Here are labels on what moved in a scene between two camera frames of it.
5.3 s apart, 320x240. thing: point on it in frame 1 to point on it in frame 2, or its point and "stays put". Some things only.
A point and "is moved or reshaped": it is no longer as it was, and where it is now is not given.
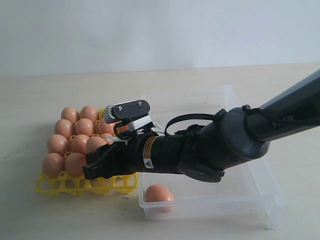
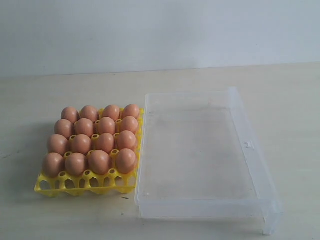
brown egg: [64, 127] stays put
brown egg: [93, 143] is moved or reshaped
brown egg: [103, 127] stays put
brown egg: [57, 143] stays put
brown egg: [159, 197] is moved or reshaped
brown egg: [90, 112] stays put
